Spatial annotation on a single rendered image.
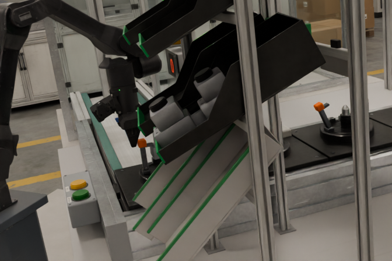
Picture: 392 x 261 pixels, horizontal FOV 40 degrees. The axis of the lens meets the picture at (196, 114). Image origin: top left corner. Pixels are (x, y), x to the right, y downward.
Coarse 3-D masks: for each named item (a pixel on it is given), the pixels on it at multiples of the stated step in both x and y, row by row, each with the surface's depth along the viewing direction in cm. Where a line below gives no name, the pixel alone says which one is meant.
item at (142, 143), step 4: (140, 140) 127; (144, 140) 127; (140, 144) 127; (144, 144) 127; (148, 144) 128; (152, 144) 128; (140, 148) 128; (144, 148) 127; (144, 152) 128; (144, 156) 128; (144, 160) 128; (144, 164) 128; (144, 168) 129; (148, 168) 129
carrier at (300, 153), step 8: (288, 128) 148; (288, 136) 147; (288, 144) 136; (296, 144) 141; (304, 144) 140; (288, 152) 134; (296, 152) 135; (304, 152) 135; (312, 152) 134; (288, 160) 131; (296, 160) 130; (304, 160) 130; (312, 160) 129; (320, 160) 129; (272, 168) 127; (288, 168) 127; (296, 168) 128
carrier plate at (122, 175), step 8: (128, 168) 139; (136, 168) 139; (120, 176) 135; (128, 176) 134; (136, 176) 134; (120, 184) 130; (128, 184) 129; (136, 184) 129; (128, 192) 125; (128, 200) 120; (128, 208) 119; (136, 208) 118
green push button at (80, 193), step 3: (81, 189) 130; (84, 189) 129; (75, 192) 128; (78, 192) 128; (81, 192) 128; (84, 192) 128; (87, 192) 128; (72, 195) 127; (75, 195) 127; (78, 195) 126; (81, 195) 126; (84, 195) 126; (87, 195) 127; (75, 198) 126; (78, 198) 126; (81, 198) 126; (84, 198) 126
